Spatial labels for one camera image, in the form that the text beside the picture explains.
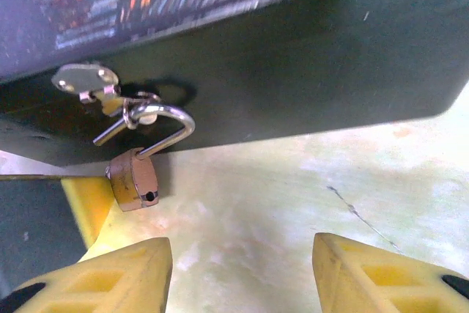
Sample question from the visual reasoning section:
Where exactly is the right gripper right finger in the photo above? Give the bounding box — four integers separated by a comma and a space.
313, 232, 469, 313

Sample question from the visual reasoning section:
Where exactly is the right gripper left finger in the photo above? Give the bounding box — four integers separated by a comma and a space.
12, 237, 173, 313

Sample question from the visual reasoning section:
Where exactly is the small brass padlock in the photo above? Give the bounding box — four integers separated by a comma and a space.
93, 103, 196, 213

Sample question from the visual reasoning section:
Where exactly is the starry night tin box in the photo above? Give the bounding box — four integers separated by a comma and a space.
0, 0, 469, 178

